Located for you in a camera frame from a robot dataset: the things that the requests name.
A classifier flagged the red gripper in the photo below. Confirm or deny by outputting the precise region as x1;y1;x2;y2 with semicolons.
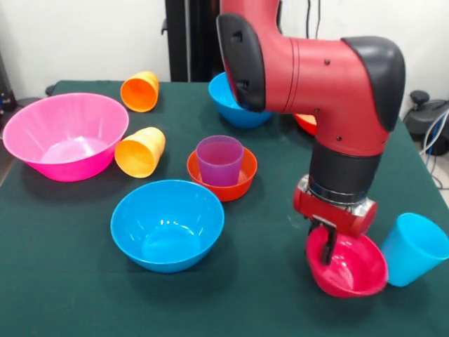
293;175;378;266

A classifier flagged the small crimson bowl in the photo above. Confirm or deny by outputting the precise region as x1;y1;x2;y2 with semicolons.
304;224;389;299

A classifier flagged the light blue cup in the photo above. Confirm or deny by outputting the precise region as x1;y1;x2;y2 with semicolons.
380;212;449;288

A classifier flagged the small orange bowl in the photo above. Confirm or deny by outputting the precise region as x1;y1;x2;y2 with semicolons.
186;146;259;203

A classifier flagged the large orange bowl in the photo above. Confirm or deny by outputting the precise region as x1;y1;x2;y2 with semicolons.
293;114;319;137

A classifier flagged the purple cup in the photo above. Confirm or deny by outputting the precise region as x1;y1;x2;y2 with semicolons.
196;135;245;187

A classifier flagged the blue bowl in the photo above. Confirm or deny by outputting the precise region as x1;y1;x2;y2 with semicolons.
208;72;274;129
110;180;225;274

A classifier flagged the yellow cup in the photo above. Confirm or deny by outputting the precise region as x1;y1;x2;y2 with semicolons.
114;126;166;179

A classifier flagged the orange cup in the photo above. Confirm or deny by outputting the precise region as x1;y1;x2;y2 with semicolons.
120;71;161;113

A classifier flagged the large pink bowl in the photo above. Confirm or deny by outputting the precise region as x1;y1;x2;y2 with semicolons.
1;93;130;183

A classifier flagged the dark green table cloth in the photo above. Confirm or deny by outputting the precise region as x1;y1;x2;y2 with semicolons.
0;80;449;337

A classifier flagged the black equipment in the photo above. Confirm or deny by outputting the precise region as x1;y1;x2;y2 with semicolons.
0;52;15;117

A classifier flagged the white cable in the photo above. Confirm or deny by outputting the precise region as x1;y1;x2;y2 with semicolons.
419;108;449;190

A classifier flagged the blue cable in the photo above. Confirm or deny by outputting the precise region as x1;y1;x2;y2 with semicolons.
422;112;449;156

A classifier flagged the black wall cable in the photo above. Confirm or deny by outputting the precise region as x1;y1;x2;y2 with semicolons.
304;0;323;39

